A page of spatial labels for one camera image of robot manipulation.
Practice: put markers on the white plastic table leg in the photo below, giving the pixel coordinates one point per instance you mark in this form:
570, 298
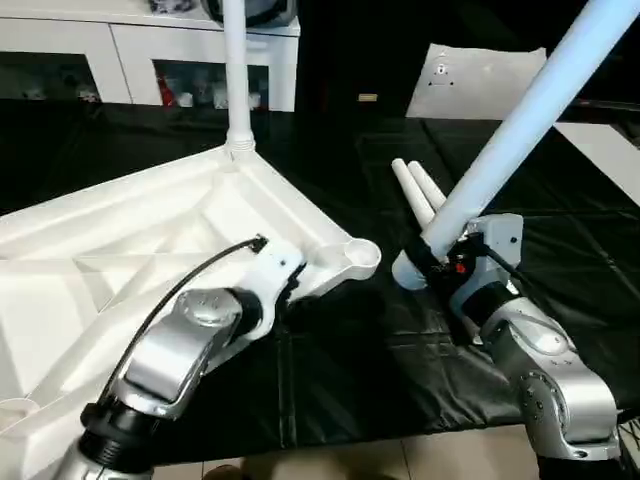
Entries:
530, 110
238, 70
428, 185
412, 190

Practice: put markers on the white plastic table top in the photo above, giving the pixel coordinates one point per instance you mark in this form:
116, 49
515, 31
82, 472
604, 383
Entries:
100, 260

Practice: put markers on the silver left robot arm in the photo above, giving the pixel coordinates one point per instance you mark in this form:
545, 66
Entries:
180, 350

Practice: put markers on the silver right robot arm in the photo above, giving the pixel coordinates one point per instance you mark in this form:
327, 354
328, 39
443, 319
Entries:
540, 370

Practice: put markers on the black work mat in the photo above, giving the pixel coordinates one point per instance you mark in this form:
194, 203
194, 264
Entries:
400, 370

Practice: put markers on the small brown block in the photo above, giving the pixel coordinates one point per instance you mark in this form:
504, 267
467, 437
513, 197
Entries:
368, 98

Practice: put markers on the white plastic bag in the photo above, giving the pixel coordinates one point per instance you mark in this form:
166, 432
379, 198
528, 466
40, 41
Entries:
480, 85

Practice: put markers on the grey left robot foot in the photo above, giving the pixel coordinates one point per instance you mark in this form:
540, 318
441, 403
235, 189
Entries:
225, 472

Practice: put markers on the flat white board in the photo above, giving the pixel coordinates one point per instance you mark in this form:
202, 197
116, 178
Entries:
610, 145

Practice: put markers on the dark round object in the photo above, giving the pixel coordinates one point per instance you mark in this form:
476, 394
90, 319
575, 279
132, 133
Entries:
265, 10

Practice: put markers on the white cabinet with glass doors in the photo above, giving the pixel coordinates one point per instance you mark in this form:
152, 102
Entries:
80, 50

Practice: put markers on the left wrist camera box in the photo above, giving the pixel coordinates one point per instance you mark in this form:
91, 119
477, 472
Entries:
272, 268

